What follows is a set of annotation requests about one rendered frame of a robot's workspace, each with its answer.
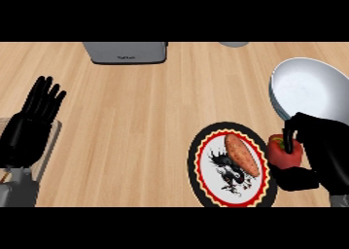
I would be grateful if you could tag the orange sweet potato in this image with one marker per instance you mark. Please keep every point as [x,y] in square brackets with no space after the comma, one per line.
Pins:
[239,155]

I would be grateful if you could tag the grey toaster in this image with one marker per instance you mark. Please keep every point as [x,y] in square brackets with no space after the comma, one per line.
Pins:
[124,52]

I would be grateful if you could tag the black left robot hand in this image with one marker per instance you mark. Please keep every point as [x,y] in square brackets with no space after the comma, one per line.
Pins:
[25,129]

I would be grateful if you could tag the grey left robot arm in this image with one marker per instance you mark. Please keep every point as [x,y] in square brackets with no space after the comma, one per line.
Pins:
[10,188]

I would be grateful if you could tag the black-rimmed plate with dragon print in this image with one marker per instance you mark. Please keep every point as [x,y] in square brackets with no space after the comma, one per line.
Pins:
[231,163]

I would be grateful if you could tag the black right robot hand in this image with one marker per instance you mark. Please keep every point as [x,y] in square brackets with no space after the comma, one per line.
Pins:
[327,152]

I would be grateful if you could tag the grey round object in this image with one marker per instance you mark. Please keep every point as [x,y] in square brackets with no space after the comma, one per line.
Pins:
[232,44]

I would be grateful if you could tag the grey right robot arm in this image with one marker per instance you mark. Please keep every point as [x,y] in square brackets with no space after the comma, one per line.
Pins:
[343,201]

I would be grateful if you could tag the red bell pepper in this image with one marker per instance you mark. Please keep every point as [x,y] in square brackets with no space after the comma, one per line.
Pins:
[282,159]

